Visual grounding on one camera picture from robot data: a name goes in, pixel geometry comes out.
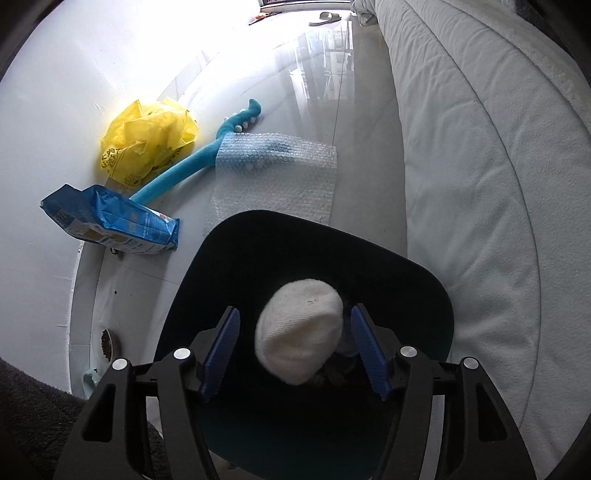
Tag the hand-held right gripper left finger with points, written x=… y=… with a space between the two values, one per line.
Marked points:
x=221 y=350

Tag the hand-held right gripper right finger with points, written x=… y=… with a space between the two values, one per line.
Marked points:
x=369 y=350

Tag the white sock ball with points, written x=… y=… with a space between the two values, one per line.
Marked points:
x=295 y=332

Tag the dark waste bin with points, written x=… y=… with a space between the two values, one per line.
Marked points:
x=300 y=244

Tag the pet food bowl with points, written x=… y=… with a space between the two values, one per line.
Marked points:
x=108 y=344

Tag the pale green plastic dish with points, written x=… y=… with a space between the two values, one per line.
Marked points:
x=90 y=378

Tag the blue pet food bag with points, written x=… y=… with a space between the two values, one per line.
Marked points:
x=129 y=221

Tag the bubble wrap sheet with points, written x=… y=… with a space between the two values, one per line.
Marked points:
x=277 y=184

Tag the blue foam toy stick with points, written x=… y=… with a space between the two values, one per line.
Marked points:
x=184 y=166

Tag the bed with white sheet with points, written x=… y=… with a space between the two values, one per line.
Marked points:
x=461 y=184

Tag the yellow plastic bag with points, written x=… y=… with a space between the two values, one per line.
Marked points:
x=138 y=134

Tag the small orange tool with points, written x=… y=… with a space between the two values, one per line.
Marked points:
x=261 y=18

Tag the grey slipper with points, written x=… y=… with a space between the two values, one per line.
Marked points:
x=325 y=18

